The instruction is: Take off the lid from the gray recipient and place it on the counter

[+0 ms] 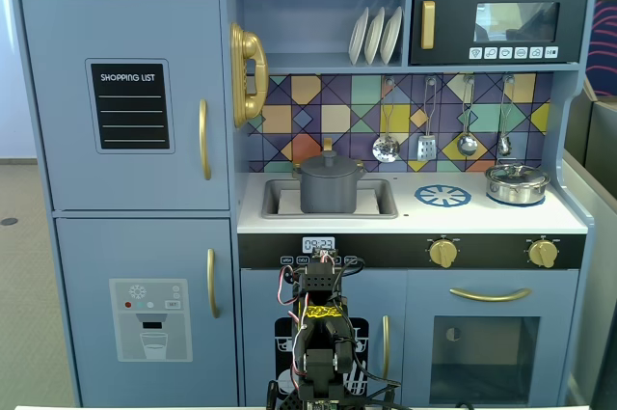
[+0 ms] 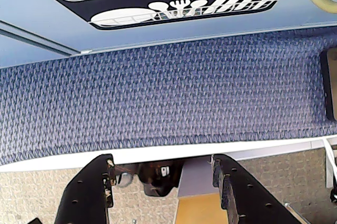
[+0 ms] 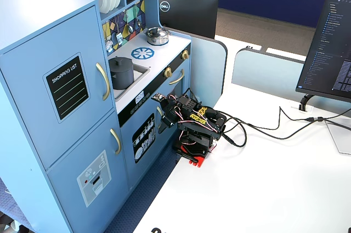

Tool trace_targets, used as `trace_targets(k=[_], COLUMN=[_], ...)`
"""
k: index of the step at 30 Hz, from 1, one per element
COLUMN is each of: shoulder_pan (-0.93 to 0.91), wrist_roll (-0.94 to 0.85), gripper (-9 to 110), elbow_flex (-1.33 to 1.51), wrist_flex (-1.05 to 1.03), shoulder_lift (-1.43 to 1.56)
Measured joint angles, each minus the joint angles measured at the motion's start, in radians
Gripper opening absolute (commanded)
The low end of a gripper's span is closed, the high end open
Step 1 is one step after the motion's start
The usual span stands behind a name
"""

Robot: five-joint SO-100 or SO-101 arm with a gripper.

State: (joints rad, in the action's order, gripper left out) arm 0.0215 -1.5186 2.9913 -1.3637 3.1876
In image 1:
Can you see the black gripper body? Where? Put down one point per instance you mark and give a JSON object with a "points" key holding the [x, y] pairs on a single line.
{"points": [[324, 267]]}

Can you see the gray pot lid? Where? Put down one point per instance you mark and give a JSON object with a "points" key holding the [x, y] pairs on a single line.
{"points": [[329, 166]]}

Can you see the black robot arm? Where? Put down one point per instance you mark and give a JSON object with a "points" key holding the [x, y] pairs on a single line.
{"points": [[320, 362]]}

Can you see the steel pot lid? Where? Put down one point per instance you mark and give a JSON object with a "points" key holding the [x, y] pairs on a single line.
{"points": [[516, 172]]}

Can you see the digital clock display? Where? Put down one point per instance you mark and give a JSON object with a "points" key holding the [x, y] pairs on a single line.
{"points": [[318, 242]]}

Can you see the gray pot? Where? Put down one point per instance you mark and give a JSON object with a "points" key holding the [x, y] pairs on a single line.
{"points": [[328, 195]]}

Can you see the blue dishwasher door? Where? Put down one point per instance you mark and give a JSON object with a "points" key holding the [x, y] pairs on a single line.
{"points": [[260, 299]]}

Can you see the grey sink basin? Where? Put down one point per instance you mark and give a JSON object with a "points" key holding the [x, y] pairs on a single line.
{"points": [[381, 198]]}

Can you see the gold faucet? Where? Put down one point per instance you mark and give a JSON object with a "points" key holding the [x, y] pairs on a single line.
{"points": [[328, 144]]}

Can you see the gold stove knob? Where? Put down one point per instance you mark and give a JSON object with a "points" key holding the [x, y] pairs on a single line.
{"points": [[443, 253], [544, 253]]}

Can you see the steel slotted spoon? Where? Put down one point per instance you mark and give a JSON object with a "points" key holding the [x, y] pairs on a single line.
{"points": [[385, 149]]}

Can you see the steel slotted spatula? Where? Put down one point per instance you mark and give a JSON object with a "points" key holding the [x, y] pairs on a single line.
{"points": [[426, 148]]}

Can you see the colourful tile backsplash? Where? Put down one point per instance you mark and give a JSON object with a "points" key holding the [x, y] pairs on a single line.
{"points": [[337, 106]]}

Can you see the blue toy kitchen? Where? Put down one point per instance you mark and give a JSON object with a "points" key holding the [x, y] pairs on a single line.
{"points": [[144, 236]]}

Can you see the steel ladle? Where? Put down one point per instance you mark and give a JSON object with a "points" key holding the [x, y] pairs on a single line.
{"points": [[467, 144]]}

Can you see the gold toy telephone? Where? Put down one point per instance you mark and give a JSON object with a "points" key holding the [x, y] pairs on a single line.
{"points": [[248, 72]]}

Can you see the steel pot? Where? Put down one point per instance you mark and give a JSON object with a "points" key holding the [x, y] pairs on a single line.
{"points": [[516, 192]]}

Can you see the blue oven door with window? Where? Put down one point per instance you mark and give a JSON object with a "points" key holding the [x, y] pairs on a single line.
{"points": [[491, 381]]}

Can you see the small steel spoon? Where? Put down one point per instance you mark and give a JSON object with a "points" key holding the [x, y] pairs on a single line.
{"points": [[504, 144]]}

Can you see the white plate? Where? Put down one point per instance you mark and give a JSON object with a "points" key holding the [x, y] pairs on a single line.
{"points": [[358, 38], [391, 36], [373, 37]]}

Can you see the blue fridge door with dispenser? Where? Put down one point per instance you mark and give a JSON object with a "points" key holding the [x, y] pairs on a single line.
{"points": [[87, 255]]}

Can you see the black shopping list board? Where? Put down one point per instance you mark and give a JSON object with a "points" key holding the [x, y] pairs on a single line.
{"points": [[130, 111]]}

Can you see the black toy microwave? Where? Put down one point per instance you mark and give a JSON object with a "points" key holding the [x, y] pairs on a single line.
{"points": [[453, 24]]}

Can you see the blue fridge door with board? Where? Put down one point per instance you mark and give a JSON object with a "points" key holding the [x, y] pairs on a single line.
{"points": [[58, 91]]}

